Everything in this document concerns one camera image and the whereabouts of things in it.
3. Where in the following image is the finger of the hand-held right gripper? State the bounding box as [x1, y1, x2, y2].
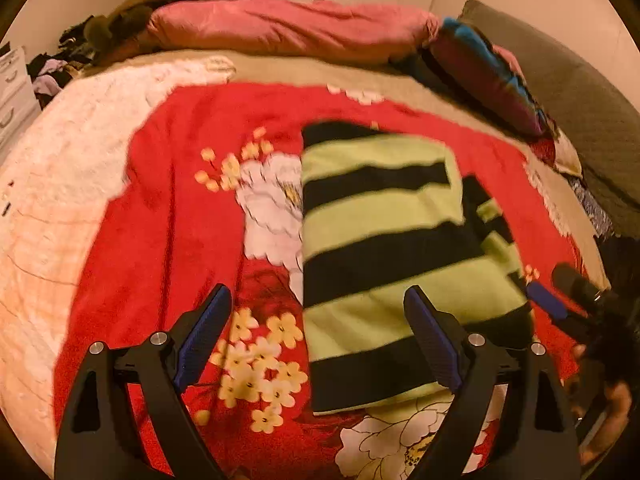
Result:
[551, 262, 608, 307]
[525, 280, 593, 342]

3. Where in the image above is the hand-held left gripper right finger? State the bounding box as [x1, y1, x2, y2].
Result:
[403, 285, 583, 480]

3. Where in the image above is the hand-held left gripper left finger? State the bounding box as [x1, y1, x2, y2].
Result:
[54, 283, 233, 480]

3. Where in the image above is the green black striped sweater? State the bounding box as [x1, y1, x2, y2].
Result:
[300, 120, 536, 416]

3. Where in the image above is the pile of dark clothes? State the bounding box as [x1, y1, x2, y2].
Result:
[27, 25, 96, 96]

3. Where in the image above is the person's right hand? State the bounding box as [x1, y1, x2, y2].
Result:
[572, 342, 633, 466]

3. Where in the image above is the blue patterned cloth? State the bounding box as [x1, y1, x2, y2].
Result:
[570, 175, 616, 238]

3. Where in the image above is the cream pillow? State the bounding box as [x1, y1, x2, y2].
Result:
[550, 127, 583, 176]

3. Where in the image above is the small red patterned pillow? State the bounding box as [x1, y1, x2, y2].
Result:
[530, 135, 558, 166]

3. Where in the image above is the red floral blanket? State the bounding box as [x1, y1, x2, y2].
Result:
[0, 50, 611, 480]

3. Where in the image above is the grey quilted headboard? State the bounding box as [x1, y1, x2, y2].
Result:
[457, 0, 640, 241]

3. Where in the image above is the multicolour striped pillow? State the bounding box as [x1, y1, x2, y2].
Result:
[420, 17, 551, 136]

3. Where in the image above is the white drawer unit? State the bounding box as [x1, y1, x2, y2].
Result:
[0, 45, 41, 161]

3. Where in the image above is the pink duvet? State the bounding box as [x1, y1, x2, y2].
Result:
[147, 0, 441, 66]

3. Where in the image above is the brown furry cloth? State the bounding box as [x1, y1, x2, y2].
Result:
[82, 0, 251, 61]

